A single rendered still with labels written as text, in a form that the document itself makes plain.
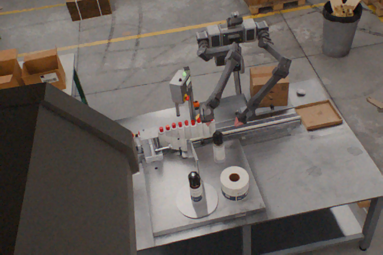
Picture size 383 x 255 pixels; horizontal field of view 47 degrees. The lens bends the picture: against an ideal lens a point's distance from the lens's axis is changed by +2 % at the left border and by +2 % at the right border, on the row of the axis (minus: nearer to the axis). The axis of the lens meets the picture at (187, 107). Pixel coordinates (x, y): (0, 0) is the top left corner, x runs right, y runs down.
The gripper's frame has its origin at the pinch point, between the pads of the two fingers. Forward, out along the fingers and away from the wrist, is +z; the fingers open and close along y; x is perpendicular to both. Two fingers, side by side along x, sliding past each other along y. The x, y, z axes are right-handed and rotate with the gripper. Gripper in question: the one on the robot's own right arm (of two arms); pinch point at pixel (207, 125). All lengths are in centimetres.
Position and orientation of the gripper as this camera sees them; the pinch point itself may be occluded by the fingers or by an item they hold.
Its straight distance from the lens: 323.3
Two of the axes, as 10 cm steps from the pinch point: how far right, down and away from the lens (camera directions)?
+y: 9.7, -2.2, 0.9
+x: -2.1, -6.4, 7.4
